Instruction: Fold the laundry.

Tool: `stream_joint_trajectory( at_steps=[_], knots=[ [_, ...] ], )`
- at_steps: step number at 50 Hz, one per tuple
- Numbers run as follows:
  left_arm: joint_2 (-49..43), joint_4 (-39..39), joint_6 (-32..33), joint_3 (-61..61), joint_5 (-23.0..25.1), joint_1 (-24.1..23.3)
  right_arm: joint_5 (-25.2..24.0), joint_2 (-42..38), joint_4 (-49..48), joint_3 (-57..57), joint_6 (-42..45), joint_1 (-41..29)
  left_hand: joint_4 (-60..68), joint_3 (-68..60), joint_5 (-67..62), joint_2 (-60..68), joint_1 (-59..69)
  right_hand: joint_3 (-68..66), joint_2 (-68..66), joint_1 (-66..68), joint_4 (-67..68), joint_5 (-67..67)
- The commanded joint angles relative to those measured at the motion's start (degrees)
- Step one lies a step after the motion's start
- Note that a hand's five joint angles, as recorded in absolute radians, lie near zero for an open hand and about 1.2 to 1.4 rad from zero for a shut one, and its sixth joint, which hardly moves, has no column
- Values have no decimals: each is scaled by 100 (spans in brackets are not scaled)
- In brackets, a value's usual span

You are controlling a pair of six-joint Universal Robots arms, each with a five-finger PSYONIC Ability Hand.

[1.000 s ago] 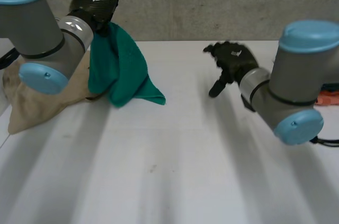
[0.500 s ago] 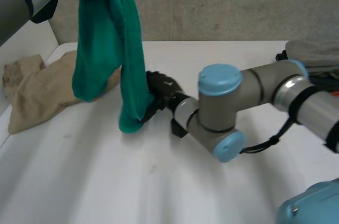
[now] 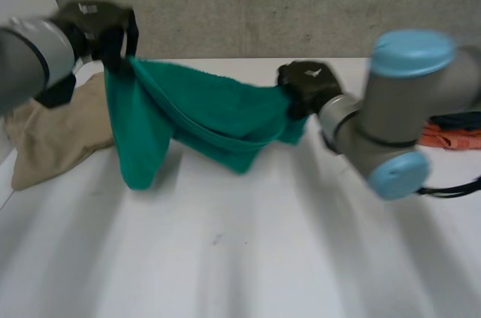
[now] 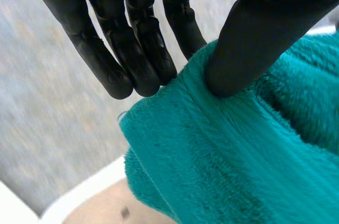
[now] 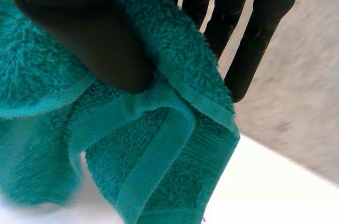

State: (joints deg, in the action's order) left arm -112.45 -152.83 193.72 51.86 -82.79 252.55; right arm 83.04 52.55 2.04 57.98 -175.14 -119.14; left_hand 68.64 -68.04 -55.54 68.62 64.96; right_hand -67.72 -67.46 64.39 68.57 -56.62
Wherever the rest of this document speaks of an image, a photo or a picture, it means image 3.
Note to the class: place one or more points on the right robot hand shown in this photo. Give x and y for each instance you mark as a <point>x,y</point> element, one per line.
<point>310,83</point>

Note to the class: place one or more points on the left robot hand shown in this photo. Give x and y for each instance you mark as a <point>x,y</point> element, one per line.
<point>101,17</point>

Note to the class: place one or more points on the teal towel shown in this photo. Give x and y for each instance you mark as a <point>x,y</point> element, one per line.
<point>199,115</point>

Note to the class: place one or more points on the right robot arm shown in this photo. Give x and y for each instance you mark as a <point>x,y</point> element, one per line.
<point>398,107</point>

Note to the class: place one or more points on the beige shorts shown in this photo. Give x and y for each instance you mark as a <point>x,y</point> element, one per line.
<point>56,134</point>

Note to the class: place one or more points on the coral towel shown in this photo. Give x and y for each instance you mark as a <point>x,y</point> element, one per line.
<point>447,139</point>

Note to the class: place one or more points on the dark blue cloth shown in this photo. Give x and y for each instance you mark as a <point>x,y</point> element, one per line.
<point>456,120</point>

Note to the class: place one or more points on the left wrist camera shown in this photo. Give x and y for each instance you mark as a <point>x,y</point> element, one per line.
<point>56,92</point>

